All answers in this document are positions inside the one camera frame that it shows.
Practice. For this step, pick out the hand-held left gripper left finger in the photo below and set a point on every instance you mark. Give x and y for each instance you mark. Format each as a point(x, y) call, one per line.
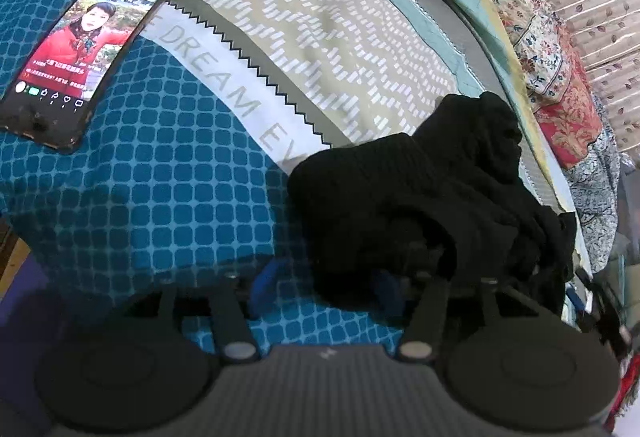
point(264, 287)

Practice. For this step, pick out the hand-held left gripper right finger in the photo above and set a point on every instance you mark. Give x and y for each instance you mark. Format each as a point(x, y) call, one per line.
point(387, 294)

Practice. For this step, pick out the black pants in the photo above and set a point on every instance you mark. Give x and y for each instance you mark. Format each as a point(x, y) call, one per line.
point(400, 197)

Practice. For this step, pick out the patterned bed sheet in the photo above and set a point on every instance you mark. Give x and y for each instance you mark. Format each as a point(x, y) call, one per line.
point(150, 177)

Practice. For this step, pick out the purple cloth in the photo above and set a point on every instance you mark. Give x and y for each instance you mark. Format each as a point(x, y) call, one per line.
point(20, 317)

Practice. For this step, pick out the floral patchwork quilt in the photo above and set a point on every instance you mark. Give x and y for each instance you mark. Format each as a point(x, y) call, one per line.
point(545, 67)

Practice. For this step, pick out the black smartphone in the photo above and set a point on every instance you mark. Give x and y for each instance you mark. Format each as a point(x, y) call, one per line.
point(75, 57)

